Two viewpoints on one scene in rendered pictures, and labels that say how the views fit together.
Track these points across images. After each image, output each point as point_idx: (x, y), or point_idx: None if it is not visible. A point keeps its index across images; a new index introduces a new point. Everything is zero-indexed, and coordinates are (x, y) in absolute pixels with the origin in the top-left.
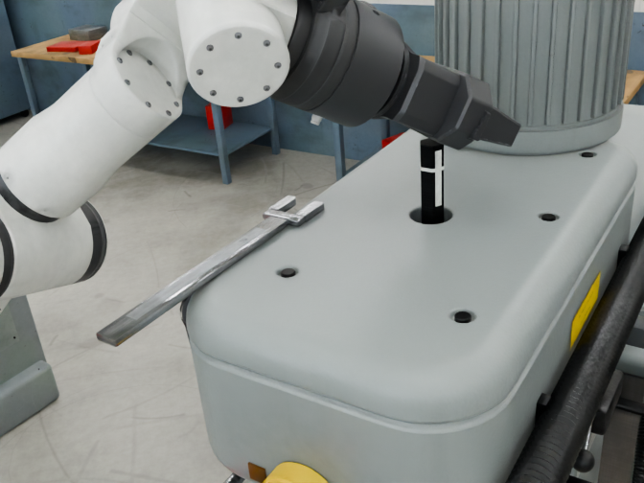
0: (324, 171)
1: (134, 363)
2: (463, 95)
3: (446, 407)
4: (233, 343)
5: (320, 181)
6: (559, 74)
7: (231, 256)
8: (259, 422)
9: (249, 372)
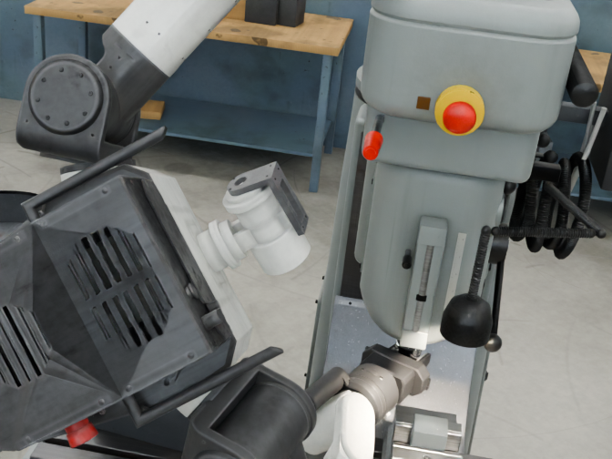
0: (10, 115)
1: None
2: None
3: (563, 27)
4: (433, 7)
5: (8, 125)
6: None
7: None
8: (436, 62)
9: (438, 26)
